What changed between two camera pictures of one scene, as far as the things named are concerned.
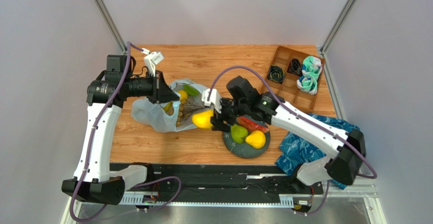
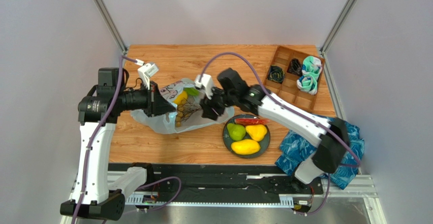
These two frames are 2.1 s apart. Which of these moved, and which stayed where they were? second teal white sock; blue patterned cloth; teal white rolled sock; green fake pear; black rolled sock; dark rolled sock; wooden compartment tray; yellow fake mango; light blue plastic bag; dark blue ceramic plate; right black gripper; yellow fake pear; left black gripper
Moved: right black gripper; yellow fake mango; yellow fake pear; left black gripper; light blue plastic bag
Stayed: black rolled sock; green fake pear; dark blue ceramic plate; teal white rolled sock; second teal white sock; dark rolled sock; wooden compartment tray; blue patterned cloth
